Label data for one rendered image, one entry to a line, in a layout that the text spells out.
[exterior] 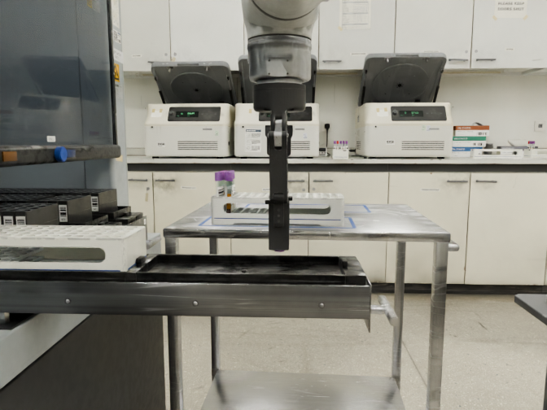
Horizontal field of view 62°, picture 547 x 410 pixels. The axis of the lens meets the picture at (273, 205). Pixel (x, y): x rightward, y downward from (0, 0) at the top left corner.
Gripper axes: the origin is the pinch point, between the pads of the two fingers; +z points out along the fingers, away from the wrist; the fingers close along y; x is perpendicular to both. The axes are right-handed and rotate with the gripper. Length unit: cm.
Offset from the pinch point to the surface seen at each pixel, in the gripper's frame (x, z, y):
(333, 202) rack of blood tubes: 10.7, 0.9, -33.0
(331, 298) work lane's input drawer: 7.5, 9.4, 5.1
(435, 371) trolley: 32, 36, -26
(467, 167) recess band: 114, 4, -235
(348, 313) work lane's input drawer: 9.9, 11.6, 5.1
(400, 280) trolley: 34, 29, -68
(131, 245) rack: -22.1, 3.2, 0.6
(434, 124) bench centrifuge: 90, -23, -231
